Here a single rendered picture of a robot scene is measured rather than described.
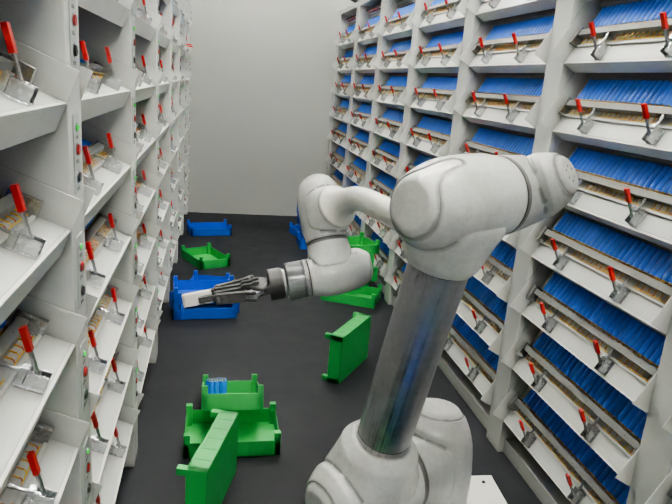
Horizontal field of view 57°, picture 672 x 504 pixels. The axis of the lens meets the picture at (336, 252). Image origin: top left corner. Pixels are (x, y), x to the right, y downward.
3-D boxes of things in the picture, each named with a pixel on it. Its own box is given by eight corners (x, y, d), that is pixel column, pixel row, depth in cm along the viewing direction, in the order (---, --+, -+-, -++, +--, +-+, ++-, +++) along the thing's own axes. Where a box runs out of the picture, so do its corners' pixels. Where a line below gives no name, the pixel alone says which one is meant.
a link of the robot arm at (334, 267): (311, 302, 150) (301, 250, 153) (372, 290, 153) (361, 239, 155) (314, 296, 140) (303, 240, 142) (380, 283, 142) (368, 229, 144)
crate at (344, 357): (367, 357, 272) (350, 353, 275) (371, 315, 267) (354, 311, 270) (338, 384, 245) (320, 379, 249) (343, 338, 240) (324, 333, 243)
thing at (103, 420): (127, 378, 177) (146, 337, 174) (83, 524, 119) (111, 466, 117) (56, 354, 171) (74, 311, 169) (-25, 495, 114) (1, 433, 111)
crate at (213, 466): (236, 470, 187) (210, 467, 187) (238, 411, 181) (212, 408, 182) (205, 540, 158) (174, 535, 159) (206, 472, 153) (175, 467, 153)
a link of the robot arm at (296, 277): (308, 289, 152) (284, 293, 151) (302, 254, 149) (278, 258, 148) (313, 302, 143) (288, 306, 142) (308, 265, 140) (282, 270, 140)
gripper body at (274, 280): (289, 303, 142) (249, 310, 141) (285, 290, 150) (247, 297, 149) (284, 272, 140) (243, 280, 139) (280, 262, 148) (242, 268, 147)
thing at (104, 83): (123, 106, 156) (145, 56, 154) (70, 126, 99) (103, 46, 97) (43, 68, 151) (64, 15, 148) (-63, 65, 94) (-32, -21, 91)
